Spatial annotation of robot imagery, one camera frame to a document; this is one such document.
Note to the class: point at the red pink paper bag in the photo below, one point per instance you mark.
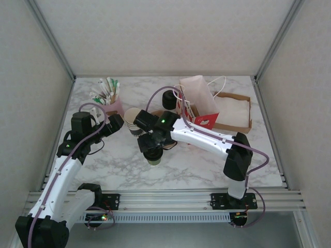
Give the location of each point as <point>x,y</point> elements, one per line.
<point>199,95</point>

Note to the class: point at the brown cardboard tray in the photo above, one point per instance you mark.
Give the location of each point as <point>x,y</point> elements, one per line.
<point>238,130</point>

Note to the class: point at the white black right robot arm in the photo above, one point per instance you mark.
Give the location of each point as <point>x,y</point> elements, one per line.
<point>201,137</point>

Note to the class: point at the black controller board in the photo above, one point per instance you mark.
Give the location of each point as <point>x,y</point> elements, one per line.
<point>240,220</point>
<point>94,224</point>

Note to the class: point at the wooden stirrer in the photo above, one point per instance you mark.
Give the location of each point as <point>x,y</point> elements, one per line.
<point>112,98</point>

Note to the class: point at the brown pulp cup carrier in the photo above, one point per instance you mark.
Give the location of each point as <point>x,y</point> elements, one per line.
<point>159,112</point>

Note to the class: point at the aluminium back rail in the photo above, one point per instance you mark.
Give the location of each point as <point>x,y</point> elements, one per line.
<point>85,76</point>

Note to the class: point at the black cup lid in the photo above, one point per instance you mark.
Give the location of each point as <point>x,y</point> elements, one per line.
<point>153,155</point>

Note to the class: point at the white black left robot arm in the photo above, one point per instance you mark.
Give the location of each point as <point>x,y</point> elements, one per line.
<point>59,186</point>

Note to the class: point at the pink stirrer holder cup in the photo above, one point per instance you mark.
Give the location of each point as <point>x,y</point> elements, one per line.
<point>115,106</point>

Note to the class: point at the aluminium frame post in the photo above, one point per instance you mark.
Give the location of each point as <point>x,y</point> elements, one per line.
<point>278,38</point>
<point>53,38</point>

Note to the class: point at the stack of black paper cups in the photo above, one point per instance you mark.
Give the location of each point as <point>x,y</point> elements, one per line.
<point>130,121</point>

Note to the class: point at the aluminium front rail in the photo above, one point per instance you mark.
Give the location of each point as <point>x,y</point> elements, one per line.
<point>165,200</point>

